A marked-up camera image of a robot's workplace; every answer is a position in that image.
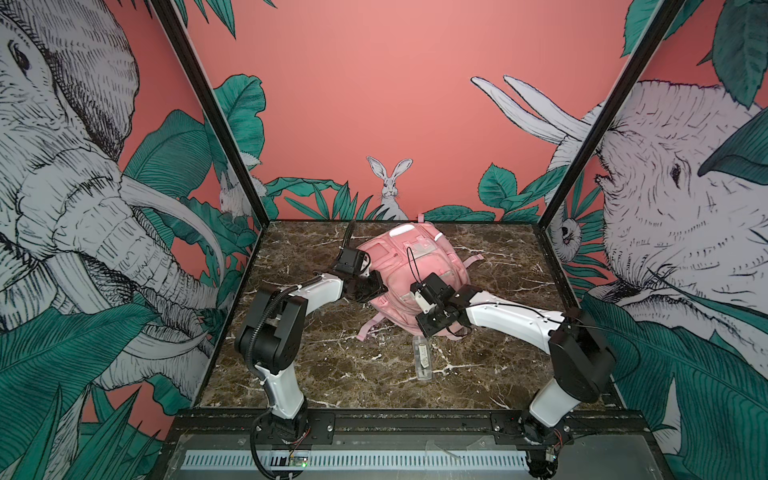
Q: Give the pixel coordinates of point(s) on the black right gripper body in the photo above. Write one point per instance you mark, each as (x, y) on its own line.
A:
(433, 322)

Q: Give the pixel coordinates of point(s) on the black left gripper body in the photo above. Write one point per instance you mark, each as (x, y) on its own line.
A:
(366, 287)

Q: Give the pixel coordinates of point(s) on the clear plastic small case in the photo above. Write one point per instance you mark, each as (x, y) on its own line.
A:
(422, 358)

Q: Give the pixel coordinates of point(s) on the pink student backpack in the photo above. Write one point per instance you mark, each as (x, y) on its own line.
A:
(404, 255)

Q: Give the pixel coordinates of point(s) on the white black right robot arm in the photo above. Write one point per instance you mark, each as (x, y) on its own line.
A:
(582, 359)

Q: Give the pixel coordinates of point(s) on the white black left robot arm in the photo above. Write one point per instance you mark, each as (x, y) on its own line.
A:
(270, 337)

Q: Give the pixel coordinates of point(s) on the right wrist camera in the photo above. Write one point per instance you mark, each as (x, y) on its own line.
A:
(432, 292)

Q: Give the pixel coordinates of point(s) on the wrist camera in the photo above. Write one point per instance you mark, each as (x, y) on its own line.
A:
(432, 292)
(351, 261)

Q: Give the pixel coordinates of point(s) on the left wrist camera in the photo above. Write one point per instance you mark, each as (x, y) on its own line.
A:
(351, 261)

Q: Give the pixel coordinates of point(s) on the white perforated cable tray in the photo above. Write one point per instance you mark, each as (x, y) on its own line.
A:
(349, 460)

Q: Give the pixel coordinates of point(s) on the black front mounting rail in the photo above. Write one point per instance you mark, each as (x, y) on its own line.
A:
(323, 426)

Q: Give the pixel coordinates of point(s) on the black left corner frame post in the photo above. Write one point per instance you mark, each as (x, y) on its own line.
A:
(168, 15)

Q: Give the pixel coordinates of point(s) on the black corner frame post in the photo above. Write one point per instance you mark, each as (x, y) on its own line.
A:
(660, 22)
(168, 15)

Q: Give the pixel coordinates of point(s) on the black right corner frame post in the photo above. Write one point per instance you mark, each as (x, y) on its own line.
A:
(660, 22)

